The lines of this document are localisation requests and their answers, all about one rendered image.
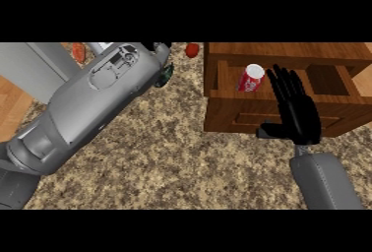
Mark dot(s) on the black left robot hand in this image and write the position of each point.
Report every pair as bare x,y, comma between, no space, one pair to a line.
155,45

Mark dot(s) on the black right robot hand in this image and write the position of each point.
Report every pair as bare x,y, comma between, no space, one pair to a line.
295,108

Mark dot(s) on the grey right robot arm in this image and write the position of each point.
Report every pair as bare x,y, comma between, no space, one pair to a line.
324,183

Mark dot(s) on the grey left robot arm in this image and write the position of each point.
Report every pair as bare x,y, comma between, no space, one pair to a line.
92,101

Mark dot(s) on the wooden drawer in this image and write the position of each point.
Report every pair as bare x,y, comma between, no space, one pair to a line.
291,108

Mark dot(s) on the red and white can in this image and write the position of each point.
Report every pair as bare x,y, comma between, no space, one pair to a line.
251,78

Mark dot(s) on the red round fruit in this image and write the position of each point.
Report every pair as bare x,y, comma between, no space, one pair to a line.
192,50

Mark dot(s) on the dark green object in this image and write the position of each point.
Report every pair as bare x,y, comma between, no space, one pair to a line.
166,75

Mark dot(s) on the orange oblong vegetable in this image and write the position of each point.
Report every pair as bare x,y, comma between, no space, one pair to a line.
78,52

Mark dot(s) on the wooden cabinet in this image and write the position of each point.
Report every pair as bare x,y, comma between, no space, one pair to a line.
291,52

